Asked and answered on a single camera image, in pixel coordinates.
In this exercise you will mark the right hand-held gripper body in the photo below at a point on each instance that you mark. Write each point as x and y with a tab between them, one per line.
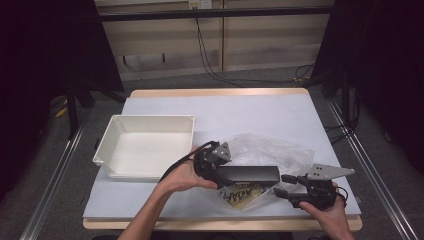
320	193

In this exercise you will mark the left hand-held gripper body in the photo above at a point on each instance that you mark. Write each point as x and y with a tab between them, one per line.
206	163

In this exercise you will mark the white wall socket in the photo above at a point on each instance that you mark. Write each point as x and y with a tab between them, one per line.
200	4

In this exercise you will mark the yellow object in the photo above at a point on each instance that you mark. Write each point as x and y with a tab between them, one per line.
61	111

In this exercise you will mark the white plastic tray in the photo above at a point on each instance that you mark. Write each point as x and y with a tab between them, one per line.
150	143

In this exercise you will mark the person's left hand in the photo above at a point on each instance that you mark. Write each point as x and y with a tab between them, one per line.
183	176

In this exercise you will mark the pale blue table mat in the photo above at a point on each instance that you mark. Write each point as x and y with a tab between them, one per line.
206	106

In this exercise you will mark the black rectangular box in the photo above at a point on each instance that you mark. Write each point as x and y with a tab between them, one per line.
253	175

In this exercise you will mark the metal floor rail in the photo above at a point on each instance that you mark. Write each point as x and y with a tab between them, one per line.
50	190
376	186

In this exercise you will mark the dark curtain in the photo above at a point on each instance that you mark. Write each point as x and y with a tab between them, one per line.
40	66
393	66

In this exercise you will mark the person's right hand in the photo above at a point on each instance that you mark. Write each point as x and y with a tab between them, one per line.
331	216

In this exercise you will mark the wooden table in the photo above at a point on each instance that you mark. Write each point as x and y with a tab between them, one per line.
220	91

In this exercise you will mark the light wooden cabinet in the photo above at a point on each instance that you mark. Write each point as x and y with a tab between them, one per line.
266	43

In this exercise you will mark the black horizontal bar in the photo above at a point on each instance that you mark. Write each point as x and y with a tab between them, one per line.
216	13

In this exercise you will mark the clear printed plastic bag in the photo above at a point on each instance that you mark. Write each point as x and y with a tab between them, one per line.
266	150

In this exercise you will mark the black metal stand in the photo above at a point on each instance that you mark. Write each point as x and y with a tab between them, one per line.
345	96
71	113

